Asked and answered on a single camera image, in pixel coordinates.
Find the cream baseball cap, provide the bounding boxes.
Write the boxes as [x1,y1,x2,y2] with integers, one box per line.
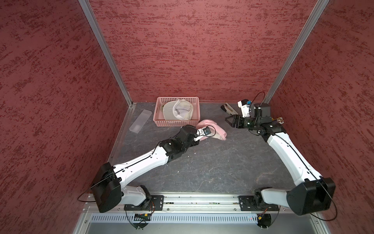
[163,99,194,121]

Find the pink perforated plastic basket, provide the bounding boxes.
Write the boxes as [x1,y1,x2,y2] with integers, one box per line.
[153,97,201,127]

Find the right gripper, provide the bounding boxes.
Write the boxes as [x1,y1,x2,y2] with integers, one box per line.
[224,114,260,129]

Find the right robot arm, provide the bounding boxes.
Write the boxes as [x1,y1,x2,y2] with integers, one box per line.
[226,99,336,215]

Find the corner aluminium post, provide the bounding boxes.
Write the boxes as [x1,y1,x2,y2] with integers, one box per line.
[79,0,133,107]
[263,0,329,103]

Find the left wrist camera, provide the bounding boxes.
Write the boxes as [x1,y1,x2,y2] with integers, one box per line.
[197,127,212,140]

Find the aluminium front rail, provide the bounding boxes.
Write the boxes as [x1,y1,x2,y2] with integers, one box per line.
[83,192,320,214]

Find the pink baseball cap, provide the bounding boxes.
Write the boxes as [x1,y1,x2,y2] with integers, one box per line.
[196,120,227,140]

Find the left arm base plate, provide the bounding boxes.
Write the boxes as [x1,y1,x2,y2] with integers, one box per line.
[124,195,165,212]

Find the clear plastic box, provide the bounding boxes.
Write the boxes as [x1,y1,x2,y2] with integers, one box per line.
[129,110,153,134]

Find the left corner aluminium post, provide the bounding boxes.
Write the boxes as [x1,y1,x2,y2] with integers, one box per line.
[79,0,133,107]

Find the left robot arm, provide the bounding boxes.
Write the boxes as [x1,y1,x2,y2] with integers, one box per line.
[90,125,211,213]

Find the right corner aluminium post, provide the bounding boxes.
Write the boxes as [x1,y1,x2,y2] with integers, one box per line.
[263,0,329,103]

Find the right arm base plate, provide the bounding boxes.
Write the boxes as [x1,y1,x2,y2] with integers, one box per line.
[238,195,279,212]

